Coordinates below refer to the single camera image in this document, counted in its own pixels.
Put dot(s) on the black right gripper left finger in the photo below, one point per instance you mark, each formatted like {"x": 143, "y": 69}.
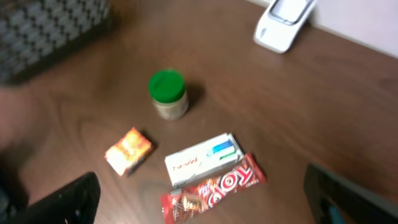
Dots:
{"x": 76, "y": 202}

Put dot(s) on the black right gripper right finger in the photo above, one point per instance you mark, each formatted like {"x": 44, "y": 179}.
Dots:
{"x": 335, "y": 199}

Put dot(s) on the orange small snack box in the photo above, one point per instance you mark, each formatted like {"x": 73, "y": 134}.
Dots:
{"x": 129, "y": 152}

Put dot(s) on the red Top chocolate bar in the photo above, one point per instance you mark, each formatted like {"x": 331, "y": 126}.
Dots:
{"x": 184, "y": 203}

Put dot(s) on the white Panadol box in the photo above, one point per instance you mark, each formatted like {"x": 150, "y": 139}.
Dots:
{"x": 202, "y": 159}

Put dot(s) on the green lid jar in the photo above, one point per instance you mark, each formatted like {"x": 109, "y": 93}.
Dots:
{"x": 169, "y": 94}

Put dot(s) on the white barcode scanner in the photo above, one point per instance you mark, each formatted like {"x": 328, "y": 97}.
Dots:
{"x": 278, "y": 27}

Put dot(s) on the grey plastic basket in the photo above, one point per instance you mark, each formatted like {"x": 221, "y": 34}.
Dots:
{"x": 38, "y": 34}

